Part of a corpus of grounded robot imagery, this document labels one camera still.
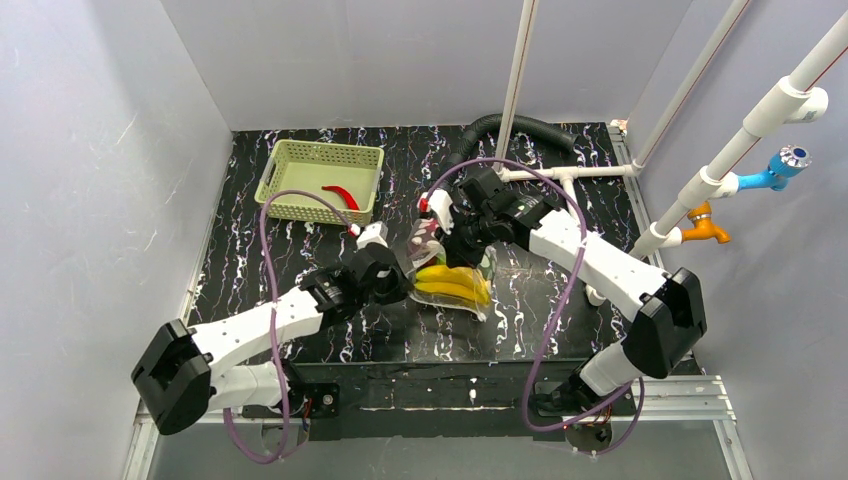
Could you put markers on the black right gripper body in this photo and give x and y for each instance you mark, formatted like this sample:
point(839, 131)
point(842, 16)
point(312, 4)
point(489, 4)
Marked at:
point(457, 241)

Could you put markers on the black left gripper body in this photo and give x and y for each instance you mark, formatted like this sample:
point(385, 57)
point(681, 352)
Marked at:
point(395, 282)

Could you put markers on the yellow fake banana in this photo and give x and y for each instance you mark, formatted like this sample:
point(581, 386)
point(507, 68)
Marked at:
point(457, 285)

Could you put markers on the clear zip top bag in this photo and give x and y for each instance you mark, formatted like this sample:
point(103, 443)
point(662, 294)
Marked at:
point(487, 266)

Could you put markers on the red fake chili pepper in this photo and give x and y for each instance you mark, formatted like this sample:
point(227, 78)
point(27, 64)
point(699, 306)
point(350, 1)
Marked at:
point(349, 201)

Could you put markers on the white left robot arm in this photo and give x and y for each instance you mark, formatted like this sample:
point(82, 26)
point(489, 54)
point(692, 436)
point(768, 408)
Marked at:
point(185, 372)

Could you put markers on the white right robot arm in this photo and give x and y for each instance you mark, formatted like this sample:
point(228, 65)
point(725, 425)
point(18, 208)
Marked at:
point(666, 310)

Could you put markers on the green plastic basket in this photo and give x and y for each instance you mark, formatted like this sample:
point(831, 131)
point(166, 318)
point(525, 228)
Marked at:
point(307, 166)

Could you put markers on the orange tap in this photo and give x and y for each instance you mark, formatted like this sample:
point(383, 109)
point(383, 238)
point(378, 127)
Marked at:
point(703, 227)

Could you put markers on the blue tap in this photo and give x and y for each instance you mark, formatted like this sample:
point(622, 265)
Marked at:
point(787, 163)

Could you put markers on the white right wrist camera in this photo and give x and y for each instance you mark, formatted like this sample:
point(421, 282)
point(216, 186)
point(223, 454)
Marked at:
point(436, 205)

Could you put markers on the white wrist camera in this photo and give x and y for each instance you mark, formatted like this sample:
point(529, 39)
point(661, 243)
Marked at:
point(436, 205)
point(373, 233)

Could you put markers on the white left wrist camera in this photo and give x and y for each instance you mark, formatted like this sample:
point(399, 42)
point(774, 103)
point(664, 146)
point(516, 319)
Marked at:
point(373, 233)

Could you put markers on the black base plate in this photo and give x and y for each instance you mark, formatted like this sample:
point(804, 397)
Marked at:
point(412, 400)

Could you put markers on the aluminium frame rail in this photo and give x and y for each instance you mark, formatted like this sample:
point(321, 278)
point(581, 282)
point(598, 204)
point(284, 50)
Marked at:
point(682, 427)

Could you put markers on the white PVC pipe frame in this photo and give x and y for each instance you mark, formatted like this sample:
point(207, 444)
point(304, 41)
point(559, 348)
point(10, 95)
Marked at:
point(794, 98)

